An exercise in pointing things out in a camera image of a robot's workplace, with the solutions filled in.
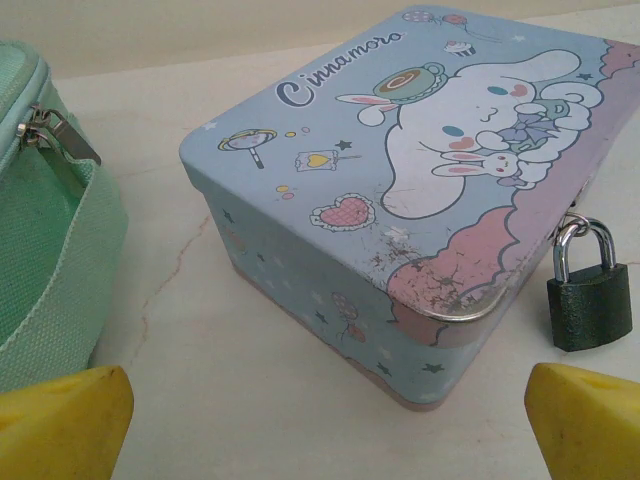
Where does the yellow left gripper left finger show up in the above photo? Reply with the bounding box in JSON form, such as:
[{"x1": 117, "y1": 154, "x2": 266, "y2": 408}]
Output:
[{"x1": 0, "y1": 364, "x2": 135, "y2": 480}]

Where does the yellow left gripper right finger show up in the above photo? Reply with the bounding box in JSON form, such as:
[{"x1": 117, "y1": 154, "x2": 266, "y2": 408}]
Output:
[{"x1": 523, "y1": 362, "x2": 640, "y2": 480}]

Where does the mint green fabric pouch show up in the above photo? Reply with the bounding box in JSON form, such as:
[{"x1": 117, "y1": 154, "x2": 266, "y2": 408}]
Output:
[{"x1": 0, "y1": 40, "x2": 130, "y2": 394}]

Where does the cartoon bunny print tin box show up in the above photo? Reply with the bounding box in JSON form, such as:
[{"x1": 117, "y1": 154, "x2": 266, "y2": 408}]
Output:
[{"x1": 178, "y1": 4, "x2": 640, "y2": 414}]

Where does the silver zipper pull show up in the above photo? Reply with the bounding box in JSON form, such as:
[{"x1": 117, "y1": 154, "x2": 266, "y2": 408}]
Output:
[{"x1": 16, "y1": 105, "x2": 103, "y2": 167}]

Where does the dark padlock with silver shackle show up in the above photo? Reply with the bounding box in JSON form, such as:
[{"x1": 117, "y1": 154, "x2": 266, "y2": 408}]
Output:
[{"x1": 547, "y1": 212, "x2": 632, "y2": 352}]

